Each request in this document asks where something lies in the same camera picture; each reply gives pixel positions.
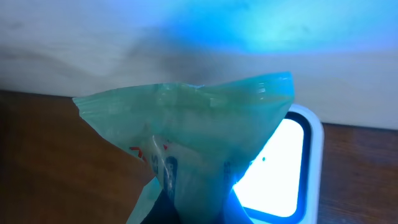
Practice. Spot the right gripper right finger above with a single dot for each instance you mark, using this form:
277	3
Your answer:
233	212

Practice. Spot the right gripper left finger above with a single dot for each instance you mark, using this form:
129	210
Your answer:
163	211

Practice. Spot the mint green snack packet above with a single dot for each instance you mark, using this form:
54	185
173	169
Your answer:
198	140

